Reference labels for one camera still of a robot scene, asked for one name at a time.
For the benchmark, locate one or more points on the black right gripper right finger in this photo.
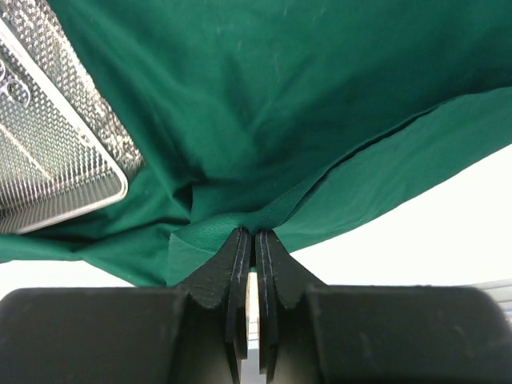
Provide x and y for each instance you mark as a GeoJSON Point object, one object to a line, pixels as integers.
{"type": "Point", "coordinates": [312, 332]}

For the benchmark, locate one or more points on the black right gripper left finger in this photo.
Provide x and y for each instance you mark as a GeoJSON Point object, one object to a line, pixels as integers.
{"type": "Point", "coordinates": [193, 332]}

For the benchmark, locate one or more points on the green surgical drape cloth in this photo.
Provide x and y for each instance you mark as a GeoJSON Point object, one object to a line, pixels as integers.
{"type": "Point", "coordinates": [309, 118]}

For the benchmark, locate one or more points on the metal mesh instrument tray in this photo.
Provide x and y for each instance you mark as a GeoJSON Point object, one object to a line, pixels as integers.
{"type": "Point", "coordinates": [67, 153]}

